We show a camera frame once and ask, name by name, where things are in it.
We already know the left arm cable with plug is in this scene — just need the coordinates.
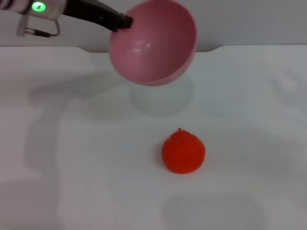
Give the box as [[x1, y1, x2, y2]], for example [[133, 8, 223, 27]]
[[15, 14, 61, 38]]

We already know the orange toy fruit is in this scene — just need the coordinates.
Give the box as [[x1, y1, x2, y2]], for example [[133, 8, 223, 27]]
[[161, 127, 206, 175]]

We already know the pink plastic bowl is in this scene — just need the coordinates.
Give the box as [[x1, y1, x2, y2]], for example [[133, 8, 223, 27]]
[[108, 0, 198, 87]]

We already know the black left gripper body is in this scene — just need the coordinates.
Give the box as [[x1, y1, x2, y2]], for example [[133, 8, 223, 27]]
[[61, 0, 125, 32]]

